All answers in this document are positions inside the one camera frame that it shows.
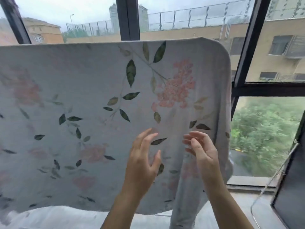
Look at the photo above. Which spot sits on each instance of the street lamp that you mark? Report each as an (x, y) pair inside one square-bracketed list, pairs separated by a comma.
[(72, 21)]

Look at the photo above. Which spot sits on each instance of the person's left thumb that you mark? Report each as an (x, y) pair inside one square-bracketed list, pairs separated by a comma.
[(156, 162)]

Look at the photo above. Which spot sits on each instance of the black open window sash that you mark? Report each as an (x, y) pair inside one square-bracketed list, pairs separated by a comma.
[(290, 188)]

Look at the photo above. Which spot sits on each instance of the white floral bed sheet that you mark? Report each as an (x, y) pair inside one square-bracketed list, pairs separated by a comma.
[(71, 81)]

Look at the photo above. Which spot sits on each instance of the person's right forearm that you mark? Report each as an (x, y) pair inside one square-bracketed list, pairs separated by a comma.
[(226, 209)]

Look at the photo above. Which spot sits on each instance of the tall grey tower building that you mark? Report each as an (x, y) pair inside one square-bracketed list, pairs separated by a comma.
[(114, 19)]

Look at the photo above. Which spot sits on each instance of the white bedding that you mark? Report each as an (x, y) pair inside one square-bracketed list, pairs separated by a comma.
[(59, 219)]

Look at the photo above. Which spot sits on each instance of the small tan building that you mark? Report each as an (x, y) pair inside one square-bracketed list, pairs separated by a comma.
[(43, 33)]

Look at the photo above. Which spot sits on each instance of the long tan building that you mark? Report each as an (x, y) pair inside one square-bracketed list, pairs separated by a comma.
[(264, 45)]

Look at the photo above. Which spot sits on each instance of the grey window sill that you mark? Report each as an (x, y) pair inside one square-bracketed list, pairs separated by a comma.
[(250, 182)]

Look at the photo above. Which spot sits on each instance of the green trees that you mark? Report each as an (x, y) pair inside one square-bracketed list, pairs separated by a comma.
[(264, 135)]

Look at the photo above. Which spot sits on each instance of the person's right hand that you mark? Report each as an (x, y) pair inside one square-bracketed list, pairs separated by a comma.
[(206, 162)]

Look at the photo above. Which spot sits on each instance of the person's left middle finger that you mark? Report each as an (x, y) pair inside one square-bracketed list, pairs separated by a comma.
[(143, 135)]

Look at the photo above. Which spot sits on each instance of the black window frame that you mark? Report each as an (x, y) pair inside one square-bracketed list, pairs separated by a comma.
[(250, 89)]

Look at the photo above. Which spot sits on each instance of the person's right fingers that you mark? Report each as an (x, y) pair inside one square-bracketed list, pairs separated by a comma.
[(196, 140)]

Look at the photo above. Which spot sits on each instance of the person's left hand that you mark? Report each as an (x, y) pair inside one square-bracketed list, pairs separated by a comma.
[(138, 169)]

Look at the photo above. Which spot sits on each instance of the person's left forearm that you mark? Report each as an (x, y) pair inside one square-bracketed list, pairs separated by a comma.
[(121, 212)]

